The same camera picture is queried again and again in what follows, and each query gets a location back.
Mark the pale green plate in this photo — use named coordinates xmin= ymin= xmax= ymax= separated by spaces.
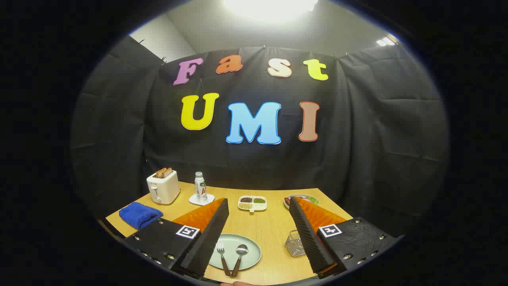
xmin=208 ymin=234 xmax=262 ymax=271

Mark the blue folded towel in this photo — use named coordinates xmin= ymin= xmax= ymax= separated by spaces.
xmin=118 ymin=202 xmax=164 ymax=230

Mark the large ceiling light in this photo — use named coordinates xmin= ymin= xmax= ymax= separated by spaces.
xmin=222 ymin=0 xmax=319 ymax=20

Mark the clear plastic water bottle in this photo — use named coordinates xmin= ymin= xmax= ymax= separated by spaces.
xmin=194 ymin=172 xmax=208 ymax=203

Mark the fork with wooden handle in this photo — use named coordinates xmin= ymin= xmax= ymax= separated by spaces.
xmin=216 ymin=242 xmax=231 ymax=277

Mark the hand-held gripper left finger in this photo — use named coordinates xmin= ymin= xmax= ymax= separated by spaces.
xmin=123 ymin=198 xmax=230 ymax=278

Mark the white square coaster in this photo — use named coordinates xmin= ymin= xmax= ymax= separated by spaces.
xmin=188 ymin=193 xmax=216 ymax=206

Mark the spoon with wooden handle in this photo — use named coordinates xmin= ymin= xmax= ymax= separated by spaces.
xmin=231 ymin=244 xmax=249 ymax=277

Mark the white toaster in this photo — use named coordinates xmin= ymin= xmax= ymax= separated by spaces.
xmin=146 ymin=170 xmax=181 ymax=205

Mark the white divided dish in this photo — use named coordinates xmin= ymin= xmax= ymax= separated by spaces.
xmin=237 ymin=195 xmax=267 ymax=214

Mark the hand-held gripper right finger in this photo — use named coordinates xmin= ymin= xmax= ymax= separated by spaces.
xmin=289 ymin=196 xmax=398 ymax=278

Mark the white plate of food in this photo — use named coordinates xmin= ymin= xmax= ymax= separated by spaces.
xmin=283 ymin=194 xmax=320 ymax=210

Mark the metal wire basket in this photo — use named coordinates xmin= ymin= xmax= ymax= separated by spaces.
xmin=285 ymin=230 xmax=307 ymax=257

